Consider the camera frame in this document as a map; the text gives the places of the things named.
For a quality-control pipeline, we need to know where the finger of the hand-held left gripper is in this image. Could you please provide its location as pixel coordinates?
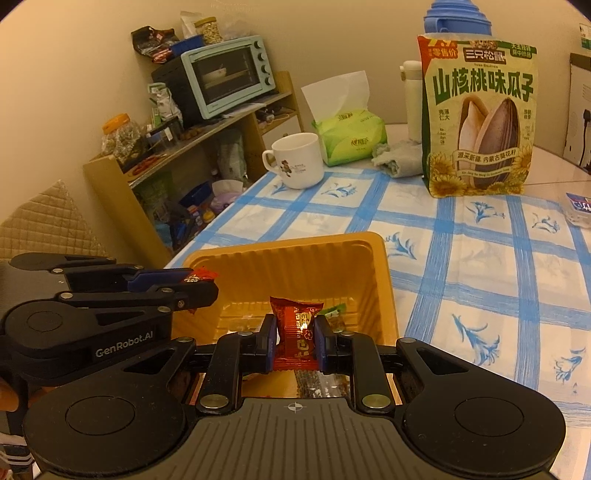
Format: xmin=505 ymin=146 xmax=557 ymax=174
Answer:
xmin=54 ymin=281 xmax=219 ymax=316
xmin=9 ymin=253 xmax=193 ymax=293

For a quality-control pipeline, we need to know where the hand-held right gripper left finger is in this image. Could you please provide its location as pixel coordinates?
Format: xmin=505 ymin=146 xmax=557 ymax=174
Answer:
xmin=106 ymin=315 xmax=280 ymax=411

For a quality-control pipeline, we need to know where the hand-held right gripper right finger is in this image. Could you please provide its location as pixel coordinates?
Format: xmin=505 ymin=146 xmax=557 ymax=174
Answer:
xmin=314 ymin=316 xmax=481 ymax=411

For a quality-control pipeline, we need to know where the small red candy packet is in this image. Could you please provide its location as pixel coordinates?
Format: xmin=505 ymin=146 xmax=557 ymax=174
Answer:
xmin=182 ymin=268 xmax=219 ymax=284

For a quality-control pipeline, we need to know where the large red snack packet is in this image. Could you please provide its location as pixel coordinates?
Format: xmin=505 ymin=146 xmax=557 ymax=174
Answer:
xmin=269 ymin=296 xmax=324 ymax=372

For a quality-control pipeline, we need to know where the small green candy packet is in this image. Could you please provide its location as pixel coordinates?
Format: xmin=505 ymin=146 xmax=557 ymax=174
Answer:
xmin=323 ymin=302 xmax=347 ymax=330

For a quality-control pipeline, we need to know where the orange plastic tray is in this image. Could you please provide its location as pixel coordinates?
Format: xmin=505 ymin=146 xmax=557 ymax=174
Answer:
xmin=182 ymin=232 xmax=400 ymax=400

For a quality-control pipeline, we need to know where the wooden shelf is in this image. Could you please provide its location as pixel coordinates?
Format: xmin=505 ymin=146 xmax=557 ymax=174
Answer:
xmin=83 ymin=71 xmax=305 ymax=268

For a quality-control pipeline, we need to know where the lavender tissue pack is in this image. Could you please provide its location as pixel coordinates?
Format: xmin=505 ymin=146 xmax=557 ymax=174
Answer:
xmin=211 ymin=179 xmax=245 ymax=214

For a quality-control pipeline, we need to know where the chair with quilted cover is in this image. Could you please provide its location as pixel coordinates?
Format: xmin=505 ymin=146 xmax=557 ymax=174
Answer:
xmin=0 ymin=180 xmax=109 ymax=261

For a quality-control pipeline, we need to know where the person's patterned clothing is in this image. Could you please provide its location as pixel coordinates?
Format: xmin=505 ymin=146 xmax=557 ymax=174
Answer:
xmin=0 ymin=431 xmax=35 ymax=474

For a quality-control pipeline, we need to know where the plastic jar orange lid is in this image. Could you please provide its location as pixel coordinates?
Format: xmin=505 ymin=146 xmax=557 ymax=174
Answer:
xmin=100 ymin=113 xmax=146 ymax=164

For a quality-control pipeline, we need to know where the blue white checked tablecloth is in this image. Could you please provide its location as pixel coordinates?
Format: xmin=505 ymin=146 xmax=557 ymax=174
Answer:
xmin=164 ymin=166 xmax=591 ymax=430

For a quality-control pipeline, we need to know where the white mug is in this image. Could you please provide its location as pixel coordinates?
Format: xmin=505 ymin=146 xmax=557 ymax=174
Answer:
xmin=262 ymin=132 xmax=325 ymax=190

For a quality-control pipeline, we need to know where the green white snack bag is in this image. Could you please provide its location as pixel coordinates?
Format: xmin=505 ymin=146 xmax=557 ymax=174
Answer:
xmin=148 ymin=82 xmax=183 ymax=127

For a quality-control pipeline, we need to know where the white drawer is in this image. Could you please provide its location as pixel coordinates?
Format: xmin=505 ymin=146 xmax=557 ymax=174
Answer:
xmin=259 ymin=111 xmax=303 ymax=153

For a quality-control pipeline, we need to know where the grey crumpled cloth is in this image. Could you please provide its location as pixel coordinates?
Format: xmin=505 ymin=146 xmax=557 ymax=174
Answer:
xmin=372 ymin=141 xmax=428 ymax=178

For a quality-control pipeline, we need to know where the green tissue pack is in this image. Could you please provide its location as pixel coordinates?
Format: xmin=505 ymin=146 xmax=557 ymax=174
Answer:
xmin=301 ymin=70 xmax=387 ymax=167

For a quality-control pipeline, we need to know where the mint toaster oven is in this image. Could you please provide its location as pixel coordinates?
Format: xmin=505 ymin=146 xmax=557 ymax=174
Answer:
xmin=180 ymin=36 xmax=276 ymax=120

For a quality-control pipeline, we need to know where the dark red snack bag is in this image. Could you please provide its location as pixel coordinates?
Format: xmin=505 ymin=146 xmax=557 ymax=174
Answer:
xmin=130 ymin=26 xmax=181 ymax=63

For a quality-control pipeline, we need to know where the clear jar of nuts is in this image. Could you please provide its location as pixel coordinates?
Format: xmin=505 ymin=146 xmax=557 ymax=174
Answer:
xmin=194 ymin=17 xmax=222 ymax=45

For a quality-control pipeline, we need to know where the white plastic bag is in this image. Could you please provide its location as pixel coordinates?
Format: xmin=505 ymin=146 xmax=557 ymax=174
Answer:
xmin=179 ymin=10 xmax=206 ymax=40

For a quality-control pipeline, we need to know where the white thermos flask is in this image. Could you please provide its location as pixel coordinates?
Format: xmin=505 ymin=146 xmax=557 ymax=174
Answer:
xmin=399 ymin=60 xmax=426 ymax=141

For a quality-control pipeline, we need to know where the green sunflower seed bag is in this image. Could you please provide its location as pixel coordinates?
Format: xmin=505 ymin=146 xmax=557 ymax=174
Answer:
xmin=417 ymin=33 xmax=541 ymax=198

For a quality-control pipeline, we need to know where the clear box blue label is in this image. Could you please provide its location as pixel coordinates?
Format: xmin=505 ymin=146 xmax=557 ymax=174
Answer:
xmin=561 ymin=191 xmax=591 ymax=227

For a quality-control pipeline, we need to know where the blue thermos jug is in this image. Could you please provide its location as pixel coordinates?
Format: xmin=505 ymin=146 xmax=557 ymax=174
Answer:
xmin=424 ymin=0 xmax=495 ymax=38

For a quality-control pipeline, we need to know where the black power cable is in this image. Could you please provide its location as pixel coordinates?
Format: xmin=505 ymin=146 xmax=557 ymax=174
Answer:
xmin=579 ymin=108 xmax=591 ymax=174

